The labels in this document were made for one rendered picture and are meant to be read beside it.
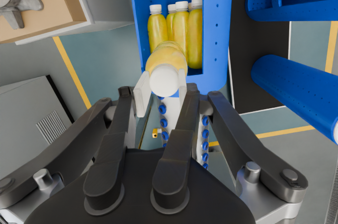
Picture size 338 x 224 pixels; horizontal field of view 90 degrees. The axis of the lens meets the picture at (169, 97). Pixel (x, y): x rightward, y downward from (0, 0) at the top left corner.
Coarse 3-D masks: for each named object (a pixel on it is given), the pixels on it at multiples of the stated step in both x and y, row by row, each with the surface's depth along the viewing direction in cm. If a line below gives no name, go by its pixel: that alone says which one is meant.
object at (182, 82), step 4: (180, 68) 22; (180, 72) 20; (184, 72) 20; (180, 76) 19; (184, 76) 19; (180, 80) 18; (184, 80) 17; (180, 84) 16; (184, 84) 16; (180, 88) 16; (184, 88) 16; (180, 92) 16; (184, 92) 16; (180, 96) 16; (184, 96) 16; (180, 100) 16; (180, 104) 16; (180, 108) 17
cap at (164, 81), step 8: (152, 72) 22; (160, 72) 21; (168, 72) 21; (176, 72) 22; (152, 80) 21; (160, 80) 21; (168, 80) 21; (176, 80) 21; (152, 88) 22; (160, 88) 22; (168, 88) 22; (176, 88) 22; (160, 96) 22; (168, 96) 22
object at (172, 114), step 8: (168, 104) 82; (176, 104) 82; (168, 112) 84; (176, 112) 84; (168, 120) 86; (176, 120) 86; (200, 120) 85; (168, 128) 88; (200, 128) 87; (208, 128) 96; (200, 136) 89; (208, 136) 99; (200, 144) 92; (200, 152) 94; (200, 160) 96
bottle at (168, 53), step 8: (168, 40) 36; (160, 48) 27; (168, 48) 26; (176, 48) 28; (152, 56) 25; (160, 56) 24; (168, 56) 24; (176, 56) 25; (184, 56) 28; (152, 64) 24; (160, 64) 23; (168, 64) 23; (176, 64) 24; (184, 64) 25
